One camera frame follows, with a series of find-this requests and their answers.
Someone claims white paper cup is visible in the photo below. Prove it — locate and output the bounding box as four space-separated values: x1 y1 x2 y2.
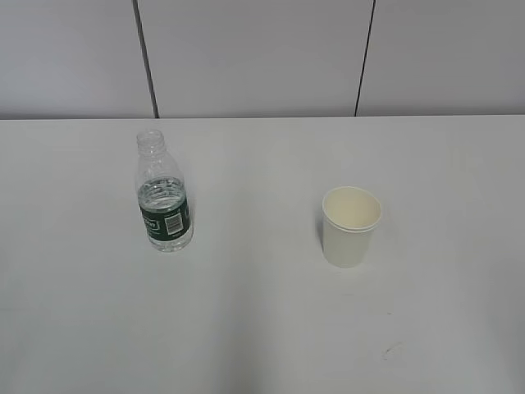
322 186 382 268

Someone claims clear water bottle green label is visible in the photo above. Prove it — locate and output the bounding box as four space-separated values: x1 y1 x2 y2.
135 130 194 253

